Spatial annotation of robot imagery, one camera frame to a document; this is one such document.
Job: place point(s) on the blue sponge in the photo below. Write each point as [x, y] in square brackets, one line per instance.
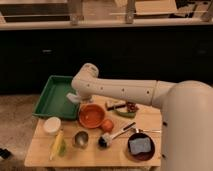
[140, 145]

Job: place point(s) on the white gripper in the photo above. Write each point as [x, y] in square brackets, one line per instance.
[86, 99]

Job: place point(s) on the metal cup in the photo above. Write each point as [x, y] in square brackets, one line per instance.
[81, 139]

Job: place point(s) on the orange tomato toy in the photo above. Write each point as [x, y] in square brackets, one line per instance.
[107, 125]

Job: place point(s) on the green plastic tray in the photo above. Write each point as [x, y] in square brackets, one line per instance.
[53, 101]

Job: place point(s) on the yellow corn cob toy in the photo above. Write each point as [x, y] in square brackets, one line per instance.
[56, 145]

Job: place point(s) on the dish brush with white handle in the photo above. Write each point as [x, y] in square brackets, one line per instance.
[105, 140]

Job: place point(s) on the orange bowl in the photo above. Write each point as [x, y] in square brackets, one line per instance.
[91, 116]

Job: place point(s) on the white round container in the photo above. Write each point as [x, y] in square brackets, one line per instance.
[52, 125]

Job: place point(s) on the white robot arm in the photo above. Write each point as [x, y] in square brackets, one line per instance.
[186, 108]

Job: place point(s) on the dark object on floor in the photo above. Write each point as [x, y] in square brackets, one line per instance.
[4, 153]

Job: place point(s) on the wooden railing shelf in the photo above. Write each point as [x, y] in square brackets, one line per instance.
[59, 14]

